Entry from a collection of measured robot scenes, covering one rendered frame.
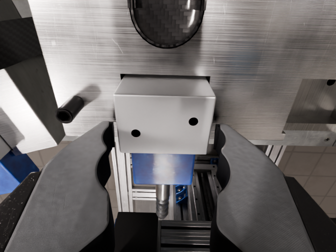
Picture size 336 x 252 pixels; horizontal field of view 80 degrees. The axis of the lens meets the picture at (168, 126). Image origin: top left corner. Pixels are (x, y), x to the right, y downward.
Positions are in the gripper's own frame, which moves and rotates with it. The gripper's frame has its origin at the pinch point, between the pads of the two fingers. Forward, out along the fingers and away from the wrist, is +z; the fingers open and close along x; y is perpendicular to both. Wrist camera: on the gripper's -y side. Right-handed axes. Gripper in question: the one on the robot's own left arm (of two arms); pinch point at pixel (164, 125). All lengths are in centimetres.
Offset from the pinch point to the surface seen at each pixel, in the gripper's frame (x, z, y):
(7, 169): -14.4, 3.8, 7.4
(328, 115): 13.2, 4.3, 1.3
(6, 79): -12.3, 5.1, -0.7
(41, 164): -80, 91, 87
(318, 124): 11.7, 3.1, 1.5
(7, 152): -14.4, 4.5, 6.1
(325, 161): 106, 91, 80
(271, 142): 13.5, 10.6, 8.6
